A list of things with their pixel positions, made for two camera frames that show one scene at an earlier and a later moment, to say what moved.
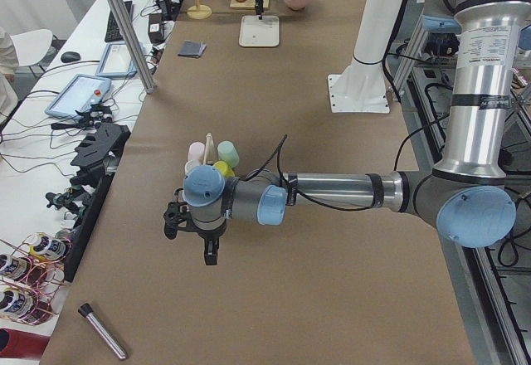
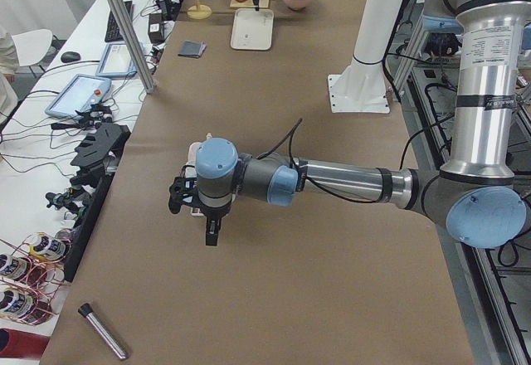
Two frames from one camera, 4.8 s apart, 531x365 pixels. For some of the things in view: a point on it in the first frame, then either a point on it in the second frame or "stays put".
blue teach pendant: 80,94 stays put
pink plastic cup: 197,150 stays put
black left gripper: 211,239 to 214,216
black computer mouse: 69,56 stays put
